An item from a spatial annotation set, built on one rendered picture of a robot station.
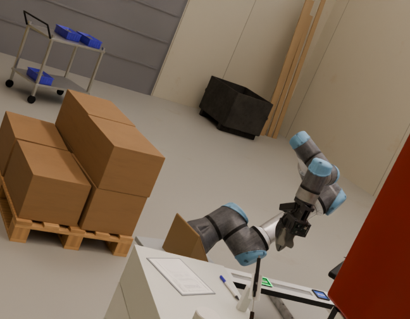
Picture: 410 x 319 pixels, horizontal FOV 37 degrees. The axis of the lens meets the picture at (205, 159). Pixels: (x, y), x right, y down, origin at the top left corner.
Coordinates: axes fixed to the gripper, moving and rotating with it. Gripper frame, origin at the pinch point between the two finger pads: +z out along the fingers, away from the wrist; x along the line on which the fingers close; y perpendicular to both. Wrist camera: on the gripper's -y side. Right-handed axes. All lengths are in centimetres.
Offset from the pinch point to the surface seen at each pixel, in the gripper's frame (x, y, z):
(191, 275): -32.3, 9.9, 13.9
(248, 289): -19.9, 25.3, 6.4
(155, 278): -47, 17, 14
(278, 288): 5.7, 2.8, 14.7
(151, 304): -50, 29, 16
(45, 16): -42, -729, 42
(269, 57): 354, -832, -17
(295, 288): 15.1, -0.8, 14.8
